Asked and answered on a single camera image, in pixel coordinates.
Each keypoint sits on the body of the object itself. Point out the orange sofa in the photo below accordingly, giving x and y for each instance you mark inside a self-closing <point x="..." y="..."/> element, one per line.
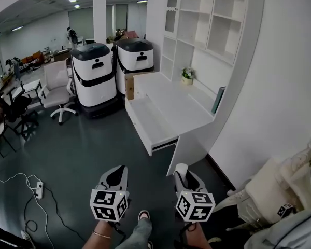
<point x="32" y="57"/>

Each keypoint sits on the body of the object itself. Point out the person's left forearm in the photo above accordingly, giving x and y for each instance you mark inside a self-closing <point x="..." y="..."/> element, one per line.
<point x="98" y="238"/>

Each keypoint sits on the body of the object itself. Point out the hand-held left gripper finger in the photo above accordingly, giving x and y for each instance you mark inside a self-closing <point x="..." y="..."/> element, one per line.
<point x="126" y="180"/>
<point x="103" y="178"/>

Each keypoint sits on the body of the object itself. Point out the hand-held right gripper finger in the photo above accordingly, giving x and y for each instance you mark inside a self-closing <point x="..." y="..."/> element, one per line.
<point x="195" y="184"/>
<point x="178" y="183"/>

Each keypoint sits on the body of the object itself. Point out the person's leg in jeans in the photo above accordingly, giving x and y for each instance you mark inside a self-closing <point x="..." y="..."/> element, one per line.
<point x="138" y="232"/>

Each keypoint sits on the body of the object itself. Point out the person's shoe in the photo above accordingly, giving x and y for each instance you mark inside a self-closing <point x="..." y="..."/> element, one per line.
<point x="144" y="214"/>

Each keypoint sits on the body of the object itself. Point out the white black mobile robot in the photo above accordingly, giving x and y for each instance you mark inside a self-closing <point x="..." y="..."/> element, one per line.
<point x="134" y="58"/>
<point x="93" y="84"/>

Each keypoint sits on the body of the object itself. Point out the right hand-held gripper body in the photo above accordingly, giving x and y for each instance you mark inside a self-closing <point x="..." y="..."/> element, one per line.
<point x="194" y="206"/>

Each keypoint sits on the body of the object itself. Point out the green book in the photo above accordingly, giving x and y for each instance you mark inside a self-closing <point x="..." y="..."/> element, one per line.
<point x="219" y="100"/>

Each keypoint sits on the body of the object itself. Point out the black mesh office chair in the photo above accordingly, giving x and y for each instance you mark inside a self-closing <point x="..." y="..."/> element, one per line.
<point x="15" y="108"/>

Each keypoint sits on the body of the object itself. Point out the small potted flower plant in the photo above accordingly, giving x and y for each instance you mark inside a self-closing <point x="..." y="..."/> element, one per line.
<point x="187" y="74"/>

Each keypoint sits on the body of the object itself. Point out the black case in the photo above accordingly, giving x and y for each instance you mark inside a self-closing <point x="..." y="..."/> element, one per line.
<point x="5" y="237"/>

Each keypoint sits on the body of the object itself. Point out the white wall shelf unit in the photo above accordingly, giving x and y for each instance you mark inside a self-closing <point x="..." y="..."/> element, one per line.
<point x="181" y="105"/>

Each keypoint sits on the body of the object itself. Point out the person's right forearm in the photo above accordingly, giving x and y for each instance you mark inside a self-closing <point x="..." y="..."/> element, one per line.
<point x="197" y="240"/>

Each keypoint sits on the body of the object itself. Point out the white office chair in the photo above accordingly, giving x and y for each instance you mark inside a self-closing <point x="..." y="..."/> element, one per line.
<point x="55" y="87"/>

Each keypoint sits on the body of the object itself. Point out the white table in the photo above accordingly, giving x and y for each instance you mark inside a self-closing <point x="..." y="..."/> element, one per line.
<point x="28" y="85"/>

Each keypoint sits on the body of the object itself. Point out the person's grey shirt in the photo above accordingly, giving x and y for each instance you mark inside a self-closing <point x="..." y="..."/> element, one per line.
<point x="287" y="232"/>

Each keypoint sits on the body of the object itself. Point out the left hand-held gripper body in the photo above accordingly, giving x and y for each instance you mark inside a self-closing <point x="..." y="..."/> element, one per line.
<point x="107" y="204"/>

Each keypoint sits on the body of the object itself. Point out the white cushioned seat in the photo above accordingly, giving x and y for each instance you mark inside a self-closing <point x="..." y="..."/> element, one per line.
<point x="261" y="188"/>

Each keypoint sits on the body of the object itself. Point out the small patterned tracker block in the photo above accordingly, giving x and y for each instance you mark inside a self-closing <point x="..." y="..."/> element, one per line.
<point x="285" y="209"/>

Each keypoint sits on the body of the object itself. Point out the brown cardboard box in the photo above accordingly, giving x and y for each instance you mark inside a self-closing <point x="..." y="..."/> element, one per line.
<point x="129" y="87"/>

